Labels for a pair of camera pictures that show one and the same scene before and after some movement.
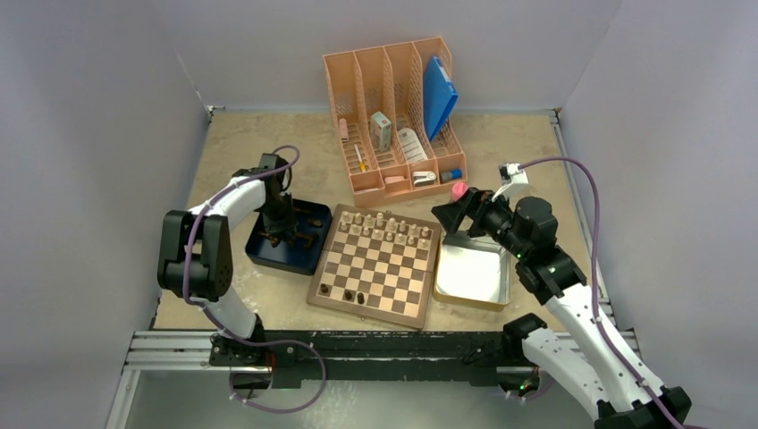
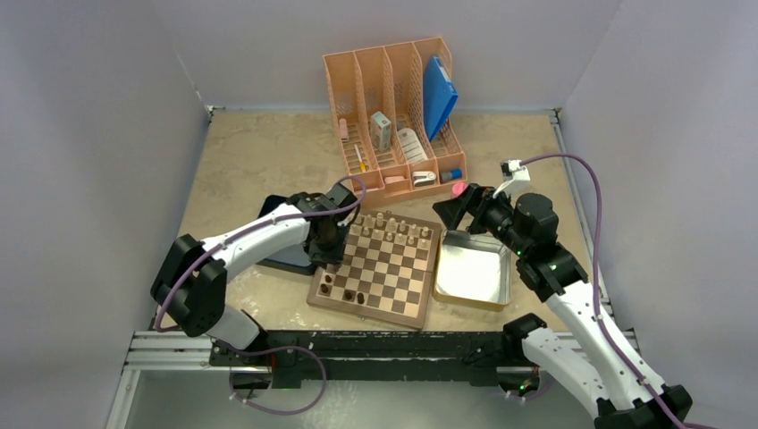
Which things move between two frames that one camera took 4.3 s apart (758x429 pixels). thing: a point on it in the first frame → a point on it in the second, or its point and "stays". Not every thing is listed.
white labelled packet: [411, 145] stays
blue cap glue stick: [453, 174] stays
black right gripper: [479, 205] stays
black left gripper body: [278, 215] → [330, 249]
